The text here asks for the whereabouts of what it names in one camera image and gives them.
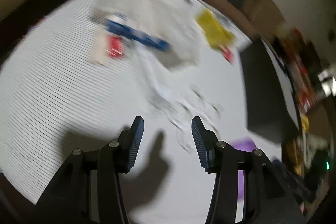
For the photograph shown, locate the white plastic bag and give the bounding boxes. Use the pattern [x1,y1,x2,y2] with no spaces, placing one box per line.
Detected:
[91,0,202,69]

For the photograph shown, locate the grey storage box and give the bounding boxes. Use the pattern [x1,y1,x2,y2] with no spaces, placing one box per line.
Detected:
[239,38,301,144]

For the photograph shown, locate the yellow snack packet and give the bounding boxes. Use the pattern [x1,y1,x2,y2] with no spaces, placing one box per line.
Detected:
[196,9,236,50]

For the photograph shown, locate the red sauce packet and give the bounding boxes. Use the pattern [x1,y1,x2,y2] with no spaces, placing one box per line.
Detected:
[106,35,124,58]

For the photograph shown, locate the clear plastic six-pack ring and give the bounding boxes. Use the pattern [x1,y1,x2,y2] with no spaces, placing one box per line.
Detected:
[146,84,227,154]

